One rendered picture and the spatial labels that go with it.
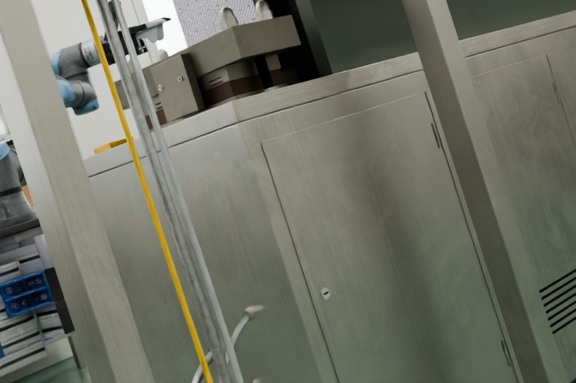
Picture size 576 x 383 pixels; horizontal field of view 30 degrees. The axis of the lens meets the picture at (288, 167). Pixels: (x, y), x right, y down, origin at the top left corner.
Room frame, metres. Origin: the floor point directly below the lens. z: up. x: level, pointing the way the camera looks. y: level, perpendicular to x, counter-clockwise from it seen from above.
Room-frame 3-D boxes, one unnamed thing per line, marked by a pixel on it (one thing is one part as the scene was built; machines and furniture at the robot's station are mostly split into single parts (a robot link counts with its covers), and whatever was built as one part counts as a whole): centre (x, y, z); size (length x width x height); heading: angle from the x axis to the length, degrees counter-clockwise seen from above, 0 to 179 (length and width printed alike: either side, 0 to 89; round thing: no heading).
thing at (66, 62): (3.05, 0.49, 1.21); 0.11 x 0.08 x 0.09; 78
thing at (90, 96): (3.03, 0.49, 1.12); 0.11 x 0.08 x 0.11; 168
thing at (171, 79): (2.06, 0.16, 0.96); 0.10 x 0.03 x 0.11; 44
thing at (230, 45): (2.14, 0.10, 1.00); 0.40 x 0.16 x 0.06; 44
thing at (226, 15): (1.99, 0.02, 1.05); 0.04 x 0.04 x 0.04
